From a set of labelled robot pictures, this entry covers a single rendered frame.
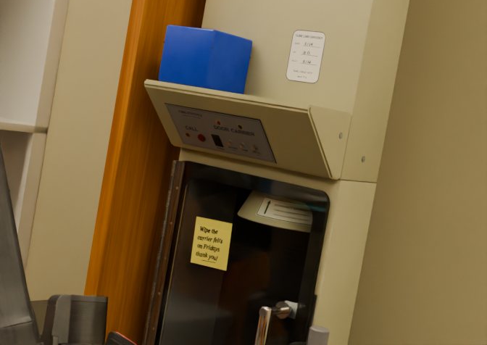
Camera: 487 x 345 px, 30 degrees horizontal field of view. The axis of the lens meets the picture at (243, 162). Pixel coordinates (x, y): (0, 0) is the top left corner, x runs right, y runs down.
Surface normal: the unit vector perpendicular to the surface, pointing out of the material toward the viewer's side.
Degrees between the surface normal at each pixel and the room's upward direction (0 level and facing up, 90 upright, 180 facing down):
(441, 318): 90
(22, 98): 90
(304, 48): 90
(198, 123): 135
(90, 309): 75
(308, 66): 90
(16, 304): 66
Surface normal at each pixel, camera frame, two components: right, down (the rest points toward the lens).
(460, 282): -0.60, -0.06
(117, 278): 0.78, 0.17
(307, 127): -0.54, 0.65
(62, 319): 0.50, -0.13
